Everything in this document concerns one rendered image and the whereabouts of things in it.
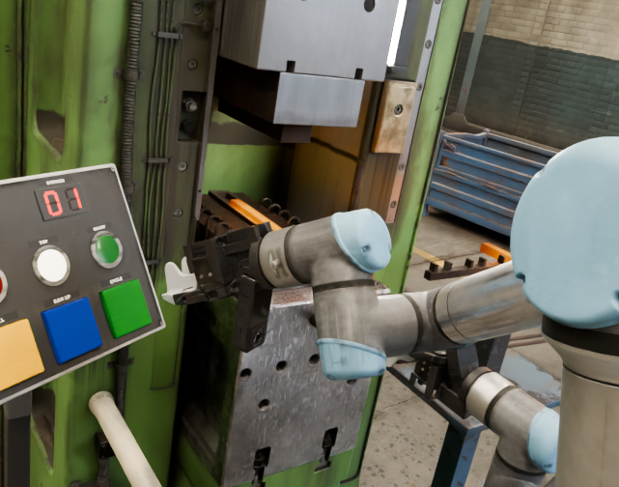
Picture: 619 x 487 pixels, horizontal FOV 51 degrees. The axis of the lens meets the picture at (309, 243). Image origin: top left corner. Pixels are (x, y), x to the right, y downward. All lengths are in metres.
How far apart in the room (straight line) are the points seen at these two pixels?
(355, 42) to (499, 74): 8.95
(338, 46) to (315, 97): 0.10
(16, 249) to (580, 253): 0.74
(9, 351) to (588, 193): 0.72
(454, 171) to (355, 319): 4.60
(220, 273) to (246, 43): 0.52
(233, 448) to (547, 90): 8.73
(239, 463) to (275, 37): 0.90
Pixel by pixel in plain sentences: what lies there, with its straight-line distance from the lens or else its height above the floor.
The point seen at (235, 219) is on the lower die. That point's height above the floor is 0.99.
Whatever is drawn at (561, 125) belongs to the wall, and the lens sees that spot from 9.65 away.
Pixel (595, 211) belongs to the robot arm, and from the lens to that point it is 0.41.
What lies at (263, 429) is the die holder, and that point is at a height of 0.61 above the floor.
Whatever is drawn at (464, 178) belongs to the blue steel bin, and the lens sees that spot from 5.25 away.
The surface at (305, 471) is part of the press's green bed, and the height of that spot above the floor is 0.44.
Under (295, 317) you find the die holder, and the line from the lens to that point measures 1.35.
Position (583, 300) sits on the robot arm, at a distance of 0.41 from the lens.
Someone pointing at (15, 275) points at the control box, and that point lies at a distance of 0.94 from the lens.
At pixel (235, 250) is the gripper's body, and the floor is 1.18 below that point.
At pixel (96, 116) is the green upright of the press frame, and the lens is 1.24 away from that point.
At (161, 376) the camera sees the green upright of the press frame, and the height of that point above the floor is 0.65.
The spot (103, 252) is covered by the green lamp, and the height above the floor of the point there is 1.09.
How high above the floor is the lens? 1.49
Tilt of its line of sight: 20 degrees down
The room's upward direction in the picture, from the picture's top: 10 degrees clockwise
